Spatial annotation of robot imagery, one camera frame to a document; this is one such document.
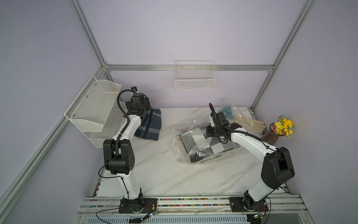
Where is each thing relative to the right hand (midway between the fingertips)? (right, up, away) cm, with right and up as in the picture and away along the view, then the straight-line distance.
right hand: (209, 132), depth 90 cm
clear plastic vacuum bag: (-10, +3, +5) cm, 11 cm away
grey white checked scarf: (-8, -8, -8) cm, 13 cm away
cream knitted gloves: (+35, +5, +17) cm, 39 cm away
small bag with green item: (+21, +16, +21) cm, 34 cm away
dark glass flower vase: (+37, -2, -6) cm, 37 cm away
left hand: (-48, +20, +1) cm, 52 cm away
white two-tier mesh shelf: (-67, +13, -12) cm, 69 cm away
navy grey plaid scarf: (-42, +3, +12) cm, 44 cm away
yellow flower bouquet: (+39, +5, -14) cm, 41 cm away
